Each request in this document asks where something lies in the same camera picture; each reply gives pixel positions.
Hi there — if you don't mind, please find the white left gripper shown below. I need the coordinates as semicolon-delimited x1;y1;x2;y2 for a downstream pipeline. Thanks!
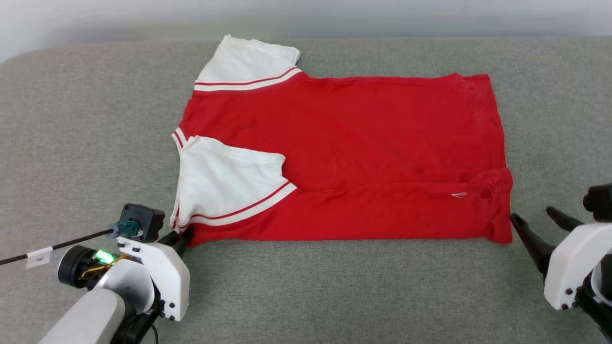
117;227;194;322

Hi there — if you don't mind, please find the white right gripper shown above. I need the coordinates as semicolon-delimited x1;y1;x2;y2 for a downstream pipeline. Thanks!
509;206;612;311

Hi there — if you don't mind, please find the red and white shirt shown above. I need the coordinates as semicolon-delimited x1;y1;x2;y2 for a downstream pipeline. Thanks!
170;34;514;247

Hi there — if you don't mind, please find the black cable with teal connector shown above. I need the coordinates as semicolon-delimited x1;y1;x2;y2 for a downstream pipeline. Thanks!
0;221;142;269

